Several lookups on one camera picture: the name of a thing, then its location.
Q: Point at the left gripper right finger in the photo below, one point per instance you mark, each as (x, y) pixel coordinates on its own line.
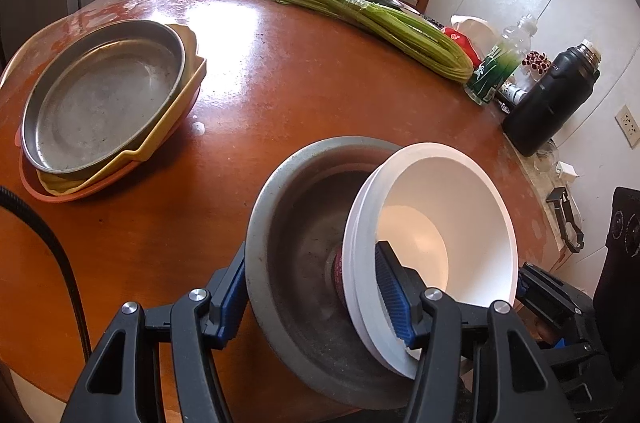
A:
(512, 381)

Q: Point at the shallow metal pan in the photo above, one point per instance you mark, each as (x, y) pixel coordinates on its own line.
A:
(101, 95)

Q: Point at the yellow plastic plate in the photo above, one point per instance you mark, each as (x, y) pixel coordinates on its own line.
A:
(195, 73)

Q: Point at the red snack bag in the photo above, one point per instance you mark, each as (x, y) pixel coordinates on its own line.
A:
(463, 41)

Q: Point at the black bottle opener tool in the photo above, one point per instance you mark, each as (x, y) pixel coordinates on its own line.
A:
(570, 231)

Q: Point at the white plastic bag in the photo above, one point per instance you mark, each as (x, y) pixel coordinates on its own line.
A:
(481, 35)

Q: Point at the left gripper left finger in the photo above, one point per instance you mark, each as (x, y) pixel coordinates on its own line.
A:
(121, 381)

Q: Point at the black thermos flask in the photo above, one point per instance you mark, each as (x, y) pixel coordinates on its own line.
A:
(553, 99)

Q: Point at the pink plastic plate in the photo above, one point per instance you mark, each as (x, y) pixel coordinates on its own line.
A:
(50, 189)

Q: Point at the large grey metal bowl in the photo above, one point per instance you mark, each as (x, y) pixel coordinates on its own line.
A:
(295, 229)

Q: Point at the green label plastic bottle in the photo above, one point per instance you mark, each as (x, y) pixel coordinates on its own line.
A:
(502, 60)

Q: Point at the small white jar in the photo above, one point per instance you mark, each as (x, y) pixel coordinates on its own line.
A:
(511, 93)

